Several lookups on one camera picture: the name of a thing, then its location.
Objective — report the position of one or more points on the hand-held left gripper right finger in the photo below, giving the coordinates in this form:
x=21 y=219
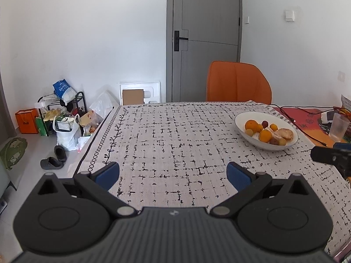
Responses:
x=238 y=176

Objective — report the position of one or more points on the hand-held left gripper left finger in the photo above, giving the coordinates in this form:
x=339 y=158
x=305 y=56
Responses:
x=108 y=175

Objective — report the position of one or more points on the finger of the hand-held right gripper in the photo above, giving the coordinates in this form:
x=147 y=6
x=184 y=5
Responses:
x=326 y=154
x=342 y=146

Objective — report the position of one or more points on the bread roll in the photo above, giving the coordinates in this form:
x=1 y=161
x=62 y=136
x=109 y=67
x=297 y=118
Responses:
x=285 y=133

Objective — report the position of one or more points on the small red fruit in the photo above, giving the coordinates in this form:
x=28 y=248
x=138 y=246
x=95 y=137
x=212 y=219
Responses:
x=264 y=123
x=274 y=141

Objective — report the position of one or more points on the peeled pomelo piece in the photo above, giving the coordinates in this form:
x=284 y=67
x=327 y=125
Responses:
x=275 y=134

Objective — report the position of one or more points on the white oval plate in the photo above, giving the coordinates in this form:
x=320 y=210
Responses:
x=244 y=117

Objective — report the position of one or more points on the small orange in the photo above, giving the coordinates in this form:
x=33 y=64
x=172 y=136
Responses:
x=273 y=127

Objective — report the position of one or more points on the clear plastic cup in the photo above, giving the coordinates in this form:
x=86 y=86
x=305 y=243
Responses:
x=338 y=128

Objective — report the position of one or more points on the white charger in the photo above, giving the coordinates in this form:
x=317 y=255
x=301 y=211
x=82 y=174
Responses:
x=326 y=117

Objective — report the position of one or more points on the orange printed mat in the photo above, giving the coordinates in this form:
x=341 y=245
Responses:
x=309 y=117

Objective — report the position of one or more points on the printed snack packet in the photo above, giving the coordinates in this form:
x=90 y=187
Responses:
x=346 y=102

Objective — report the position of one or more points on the dark grey slipper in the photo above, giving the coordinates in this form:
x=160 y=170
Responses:
x=61 y=153
x=50 y=163

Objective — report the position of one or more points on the white plastic bag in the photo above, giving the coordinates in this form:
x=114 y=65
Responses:
x=67 y=139

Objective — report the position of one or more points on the brown paper bag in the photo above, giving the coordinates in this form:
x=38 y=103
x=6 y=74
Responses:
x=89 y=120

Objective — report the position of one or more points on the translucent plastic bag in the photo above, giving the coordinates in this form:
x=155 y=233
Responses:
x=104 y=102

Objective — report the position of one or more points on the black metal rack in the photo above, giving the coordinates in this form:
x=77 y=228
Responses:
x=81 y=101

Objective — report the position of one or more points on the brown cardboard piece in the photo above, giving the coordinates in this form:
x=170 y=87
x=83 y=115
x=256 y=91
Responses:
x=133 y=97

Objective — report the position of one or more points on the green paper bag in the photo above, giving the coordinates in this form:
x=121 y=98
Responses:
x=41 y=127

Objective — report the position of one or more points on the yellow slippers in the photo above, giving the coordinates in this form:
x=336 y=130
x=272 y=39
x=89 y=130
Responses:
x=52 y=114

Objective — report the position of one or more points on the orange chair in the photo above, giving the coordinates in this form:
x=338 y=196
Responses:
x=238 y=82

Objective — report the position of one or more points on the green cushion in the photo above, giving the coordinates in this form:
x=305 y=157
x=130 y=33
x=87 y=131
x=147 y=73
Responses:
x=13 y=153

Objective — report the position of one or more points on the blue and white bag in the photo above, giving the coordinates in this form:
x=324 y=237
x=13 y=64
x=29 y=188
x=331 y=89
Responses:
x=63 y=89

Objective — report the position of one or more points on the orange paper bag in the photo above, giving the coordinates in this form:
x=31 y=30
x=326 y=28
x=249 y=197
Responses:
x=27 y=121

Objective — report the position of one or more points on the white foam packaging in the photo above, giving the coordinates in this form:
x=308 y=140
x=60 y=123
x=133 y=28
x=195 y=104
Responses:
x=153 y=87

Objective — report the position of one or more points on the grey door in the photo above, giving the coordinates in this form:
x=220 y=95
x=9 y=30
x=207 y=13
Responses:
x=208 y=19

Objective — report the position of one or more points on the white wall socket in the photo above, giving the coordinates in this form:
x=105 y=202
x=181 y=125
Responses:
x=342 y=76

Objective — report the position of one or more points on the white light switch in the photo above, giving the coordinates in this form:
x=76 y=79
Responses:
x=289 y=15

